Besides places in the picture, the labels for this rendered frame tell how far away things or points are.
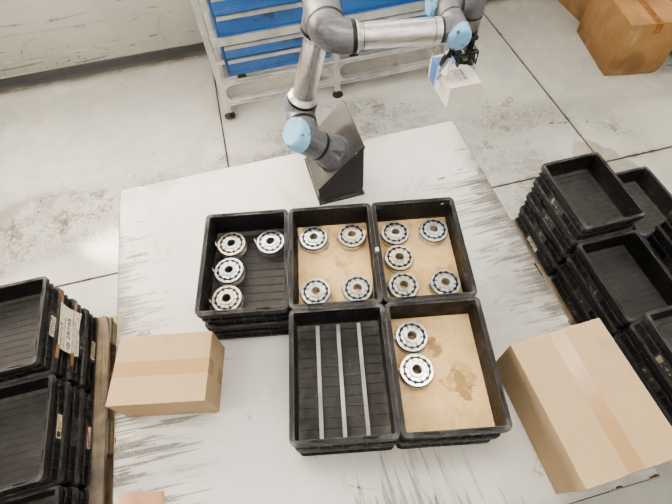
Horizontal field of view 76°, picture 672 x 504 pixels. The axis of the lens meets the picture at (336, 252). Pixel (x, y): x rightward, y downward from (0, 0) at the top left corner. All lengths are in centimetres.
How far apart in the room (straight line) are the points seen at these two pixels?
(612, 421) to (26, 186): 348
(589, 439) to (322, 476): 76
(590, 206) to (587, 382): 113
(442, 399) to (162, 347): 89
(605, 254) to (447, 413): 131
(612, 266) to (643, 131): 156
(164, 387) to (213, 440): 24
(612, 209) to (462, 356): 126
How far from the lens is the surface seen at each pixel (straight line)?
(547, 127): 349
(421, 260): 158
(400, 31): 144
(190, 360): 147
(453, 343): 146
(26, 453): 221
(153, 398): 148
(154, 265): 189
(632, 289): 237
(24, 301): 237
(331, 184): 180
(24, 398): 230
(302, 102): 170
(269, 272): 157
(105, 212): 318
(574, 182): 247
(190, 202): 202
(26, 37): 429
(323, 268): 155
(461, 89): 176
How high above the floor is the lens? 217
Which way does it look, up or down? 58 degrees down
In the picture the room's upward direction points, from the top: 4 degrees counter-clockwise
